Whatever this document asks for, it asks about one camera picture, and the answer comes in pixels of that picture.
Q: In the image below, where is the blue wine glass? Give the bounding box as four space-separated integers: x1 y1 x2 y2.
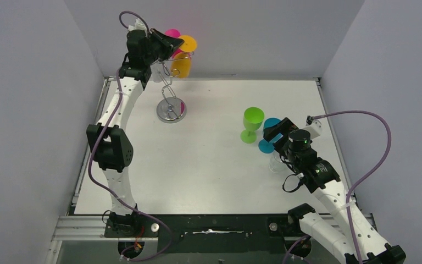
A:
258 117 282 154

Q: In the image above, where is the clear wine glass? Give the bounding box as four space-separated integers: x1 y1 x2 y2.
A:
269 151 288 173
150 63 163 83

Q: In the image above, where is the orange wine glass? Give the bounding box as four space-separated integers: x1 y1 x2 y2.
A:
171 35 197 79

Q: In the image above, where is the green wine glass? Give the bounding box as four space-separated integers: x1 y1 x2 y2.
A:
240 107 264 144

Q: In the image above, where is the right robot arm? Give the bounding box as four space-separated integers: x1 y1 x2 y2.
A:
263 118 406 263

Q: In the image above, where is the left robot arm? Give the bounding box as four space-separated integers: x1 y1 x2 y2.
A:
86 29 186 237

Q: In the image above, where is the pink wine glass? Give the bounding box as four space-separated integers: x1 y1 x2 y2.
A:
165 29 181 59

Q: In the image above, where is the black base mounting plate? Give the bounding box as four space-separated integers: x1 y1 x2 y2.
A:
102 212 303 257

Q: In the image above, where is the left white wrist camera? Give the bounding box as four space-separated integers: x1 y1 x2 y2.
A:
127 18 149 35

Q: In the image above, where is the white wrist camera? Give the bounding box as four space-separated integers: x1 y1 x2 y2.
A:
303 116 323 140
127 18 149 35

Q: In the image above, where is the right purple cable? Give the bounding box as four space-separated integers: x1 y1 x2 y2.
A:
282 111 393 264

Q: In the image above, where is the purple cable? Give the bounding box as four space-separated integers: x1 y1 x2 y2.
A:
282 111 393 264
87 10 174 262

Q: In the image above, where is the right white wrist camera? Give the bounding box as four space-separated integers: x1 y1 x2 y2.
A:
303 116 323 140

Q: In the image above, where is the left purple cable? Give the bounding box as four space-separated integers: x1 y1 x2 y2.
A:
87 10 174 262

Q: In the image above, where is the chrome wire glass rack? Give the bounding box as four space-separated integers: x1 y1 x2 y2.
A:
154 59 187 124

